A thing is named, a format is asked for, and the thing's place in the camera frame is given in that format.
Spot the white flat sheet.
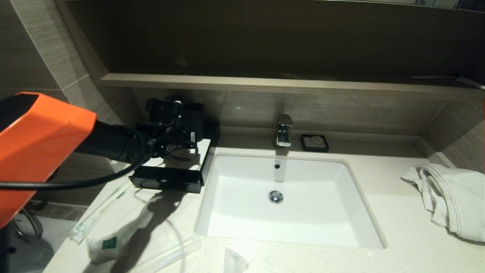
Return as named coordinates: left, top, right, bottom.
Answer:
left=146, top=137, right=212, bottom=172

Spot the wall mirror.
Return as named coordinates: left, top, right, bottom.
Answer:
left=322, top=0, right=485, bottom=12

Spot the dark brown cup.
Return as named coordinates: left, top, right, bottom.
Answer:
left=183, top=103, right=206, bottom=133

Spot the wooden wall shelf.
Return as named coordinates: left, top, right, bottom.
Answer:
left=100, top=73, right=485, bottom=100

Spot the white ceramic sink basin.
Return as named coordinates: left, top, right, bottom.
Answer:
left=195, top=154, right=387, bottom=249

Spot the sachet with green label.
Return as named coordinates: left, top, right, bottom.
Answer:
left=86, top=227, right=128, bottom=265

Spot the chrome faucet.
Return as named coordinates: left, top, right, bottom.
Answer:
left=274, top=115, right=294, bottom=149

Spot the white towel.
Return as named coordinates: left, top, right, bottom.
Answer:
left=399, top=163, right=485, bottom=242

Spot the long clear plastic packet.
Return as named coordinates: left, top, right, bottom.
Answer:
left=125, top=234, right=204, bottom=273

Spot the black amenity drawer box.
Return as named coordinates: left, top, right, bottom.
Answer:
left=129, top=121, right=221, bottom=194

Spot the toothbrush packet with green print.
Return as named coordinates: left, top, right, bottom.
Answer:
left=69, top=182, right=131, bottom=244

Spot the black soap dish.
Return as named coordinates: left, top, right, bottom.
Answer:
left=300, top=135, right=329, bottom=153

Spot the black box drawer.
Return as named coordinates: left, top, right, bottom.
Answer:
left=129, top=174, right=204, bottom=194

